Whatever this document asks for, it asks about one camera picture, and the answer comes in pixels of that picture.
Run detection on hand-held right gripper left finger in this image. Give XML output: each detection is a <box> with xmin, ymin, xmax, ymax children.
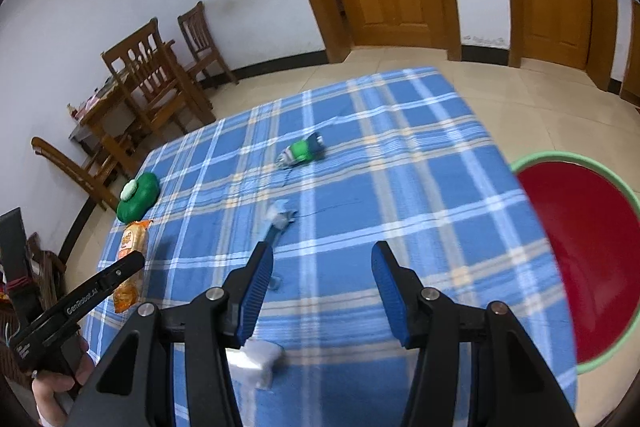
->
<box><xmin>65</xmin><ymin>241</ymin><xmax>276</xmax><ymax>427</ymax></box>

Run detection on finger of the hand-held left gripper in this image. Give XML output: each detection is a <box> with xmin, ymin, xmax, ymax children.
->
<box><xmin>95</xmin><ymin>249</ymin><xmax>146</xmax><ymax>299</ymax></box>

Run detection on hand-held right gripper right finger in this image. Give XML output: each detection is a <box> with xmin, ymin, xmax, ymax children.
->
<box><xmin>371</xmin><ymin>241</ymin><xmax>576</xmax><ymax>427</ymax></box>

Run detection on red bin with green rim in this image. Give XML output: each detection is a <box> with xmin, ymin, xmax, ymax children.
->
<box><xmin>509</xmin><ymin>150</ymin><xmax>640</xmax><ymax>375</ymax></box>

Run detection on person's left hand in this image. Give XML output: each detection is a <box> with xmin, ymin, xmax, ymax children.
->
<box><xmin>32</xmin><ymin>339</ymin><xmax>96</xmax><ymax>427</ymax></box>

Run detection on orange snack packet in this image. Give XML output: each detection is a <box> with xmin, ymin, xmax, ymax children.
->
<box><xmin>112</xmin><ymin>219</ymin><xmax>152</xmax><ymax>314</ymax></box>

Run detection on dark carved wooden chair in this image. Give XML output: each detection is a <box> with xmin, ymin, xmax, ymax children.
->
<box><xmin>26</xmin><ymin>232</ymin><xmax>67</xmax><ymax>310</ymax></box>

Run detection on light blue white cloth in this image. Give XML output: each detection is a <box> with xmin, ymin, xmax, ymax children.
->
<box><xmin>227</xmin><ymin>339</ymin><xmax>286</xmax><ymax>390</ymax></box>

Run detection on green round toy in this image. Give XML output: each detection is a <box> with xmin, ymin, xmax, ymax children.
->
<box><xmin>116</xmin><ymin>172</ymin><xmax>161</xmax><ymax>223</ymax></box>

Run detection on blue plaid tablecloth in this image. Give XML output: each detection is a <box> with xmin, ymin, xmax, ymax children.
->
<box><xmin>75</xmin><ymin>67</ymin><xmax>581</xmax><ymax>427</ymax></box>

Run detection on curved back wooden chair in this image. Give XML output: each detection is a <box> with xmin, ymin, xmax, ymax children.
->
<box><xmin>31</xmin><ymin>137</ymin><xmax>121</xmax><ymax>212</ymax></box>

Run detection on wooden dining table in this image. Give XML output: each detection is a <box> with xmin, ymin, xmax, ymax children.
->
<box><xmin>69</xmin><ymin>82</ymin><xmax>146</xmax><ymax>178</ymax></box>

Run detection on pink packets on table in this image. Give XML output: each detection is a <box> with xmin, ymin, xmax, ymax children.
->
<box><xmin>66</xmin><ymin>92</ymin><xmax>103</xmax><ymax>122</ymax></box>

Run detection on large wooden slat chair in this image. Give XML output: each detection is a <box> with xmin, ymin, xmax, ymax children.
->
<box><xmin>101</xmin><ymin>19</ymin><xmax>216</xmax><ymax>142</ymax></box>

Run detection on small wooden slat chair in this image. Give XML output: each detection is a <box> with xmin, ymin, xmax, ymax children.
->
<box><xmin>177</xmin><ymin>2</ymin><xmax>238</xmax><ymax>90</ymax></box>

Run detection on plain wooden door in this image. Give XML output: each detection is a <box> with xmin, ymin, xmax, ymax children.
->
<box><xmin>620</xmin><ymin>0</ymin><xmax>640</xmax><ymax>108</ymax></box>

